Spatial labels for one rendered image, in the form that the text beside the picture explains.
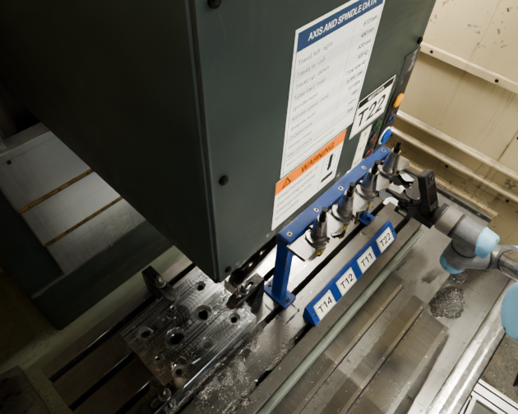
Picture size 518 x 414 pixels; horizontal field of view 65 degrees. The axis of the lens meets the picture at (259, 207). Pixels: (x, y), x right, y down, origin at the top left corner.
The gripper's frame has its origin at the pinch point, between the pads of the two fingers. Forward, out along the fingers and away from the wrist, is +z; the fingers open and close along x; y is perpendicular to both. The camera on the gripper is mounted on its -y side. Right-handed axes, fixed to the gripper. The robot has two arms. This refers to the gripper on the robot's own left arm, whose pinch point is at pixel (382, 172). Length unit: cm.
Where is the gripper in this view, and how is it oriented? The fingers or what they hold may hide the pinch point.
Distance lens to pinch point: 127.1
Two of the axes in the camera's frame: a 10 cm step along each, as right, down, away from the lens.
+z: -7.2, -5.6, 4.0
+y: -0.6, 6.2, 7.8
